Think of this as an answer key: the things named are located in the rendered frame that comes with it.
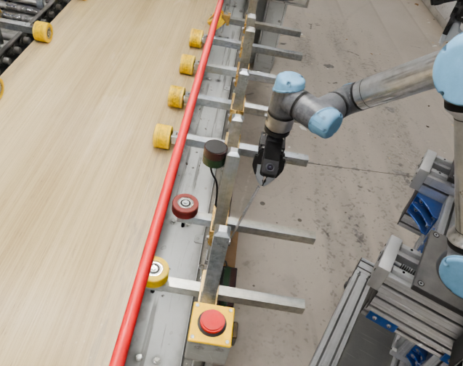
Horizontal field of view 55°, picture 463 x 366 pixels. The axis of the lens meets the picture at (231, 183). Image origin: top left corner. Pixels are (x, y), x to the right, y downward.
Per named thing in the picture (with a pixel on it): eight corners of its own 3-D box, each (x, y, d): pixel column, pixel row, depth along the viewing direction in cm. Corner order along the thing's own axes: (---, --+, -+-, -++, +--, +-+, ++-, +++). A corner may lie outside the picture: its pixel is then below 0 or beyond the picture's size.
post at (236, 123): (222, 216, 169) (243, 113, 136) (221, 222, 167) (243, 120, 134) (213, 214, 169) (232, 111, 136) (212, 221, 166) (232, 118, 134)
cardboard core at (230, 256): (240, 221, 242) (235, 266, 220) (238, 230, 247) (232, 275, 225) (225, 218, 241) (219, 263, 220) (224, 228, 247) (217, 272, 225)
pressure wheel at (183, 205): (197, 218, 143) (200, 194, 136) (193, 237, 138) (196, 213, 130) (172, 214, 143) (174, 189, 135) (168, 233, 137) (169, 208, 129)
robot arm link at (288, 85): (295, 89, 105) (269, 72, 108) (284, 126, 112) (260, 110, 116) (315, 80, 109) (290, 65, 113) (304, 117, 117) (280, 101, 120)
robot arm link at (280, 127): (295, 124, 114) (264, 118, 114) (291, 138, 117) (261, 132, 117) (295, 108, 119) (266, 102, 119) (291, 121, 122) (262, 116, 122)
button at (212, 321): (224, 316, 74) (226, 310, 73) (222, 338, 71) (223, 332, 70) (200, 311, 74) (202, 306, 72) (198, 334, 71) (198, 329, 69)
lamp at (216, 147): (218, 199, 129) (228, 141, 114) (215, 213, 125) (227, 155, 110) (198, 195, 129) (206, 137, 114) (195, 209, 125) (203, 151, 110)
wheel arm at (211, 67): (302, 86, 189) (304, 78, 186) (302, 90, 186) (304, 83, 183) (187, 64, 187) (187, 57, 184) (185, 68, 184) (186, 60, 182)
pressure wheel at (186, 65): (195, 52, 182) (192, 69, 180) (195, 62, 190) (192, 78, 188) (181, 49, 182) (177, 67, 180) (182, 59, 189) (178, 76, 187)
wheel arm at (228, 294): (301, 306, 123) (305, 297, 120) (301, 316, 121) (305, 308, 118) (147, 279, 122) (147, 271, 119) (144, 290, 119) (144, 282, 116)
